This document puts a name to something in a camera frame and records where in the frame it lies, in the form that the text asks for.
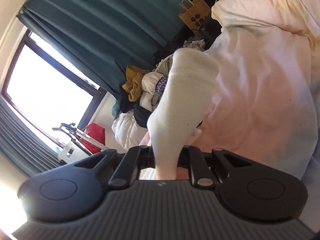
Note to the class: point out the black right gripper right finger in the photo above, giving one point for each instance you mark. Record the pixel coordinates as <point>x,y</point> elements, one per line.
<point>199,174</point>

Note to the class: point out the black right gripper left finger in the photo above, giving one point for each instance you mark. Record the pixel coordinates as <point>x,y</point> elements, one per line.
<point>128,170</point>

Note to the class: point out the cream white sweatpants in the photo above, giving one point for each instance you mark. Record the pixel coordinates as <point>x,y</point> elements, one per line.
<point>186,98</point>

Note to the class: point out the pile of clothes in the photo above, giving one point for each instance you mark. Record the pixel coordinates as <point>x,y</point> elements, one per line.
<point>145,92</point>

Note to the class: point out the white tripod stand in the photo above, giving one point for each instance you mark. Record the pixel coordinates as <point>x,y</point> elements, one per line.
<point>77,136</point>

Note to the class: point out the pastel duvet cover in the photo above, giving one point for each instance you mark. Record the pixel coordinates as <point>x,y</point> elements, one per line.
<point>265,103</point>

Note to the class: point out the teal left curtain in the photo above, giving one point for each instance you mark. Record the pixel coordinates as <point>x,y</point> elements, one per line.
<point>27,152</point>

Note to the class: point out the teal curtain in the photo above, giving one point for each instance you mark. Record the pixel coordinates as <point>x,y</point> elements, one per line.
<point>102,37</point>
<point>27,152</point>

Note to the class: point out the brown paper bag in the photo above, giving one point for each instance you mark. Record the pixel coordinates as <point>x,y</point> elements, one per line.
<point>194,13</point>

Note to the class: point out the window frame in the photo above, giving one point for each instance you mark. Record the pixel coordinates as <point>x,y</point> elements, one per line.
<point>47,90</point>

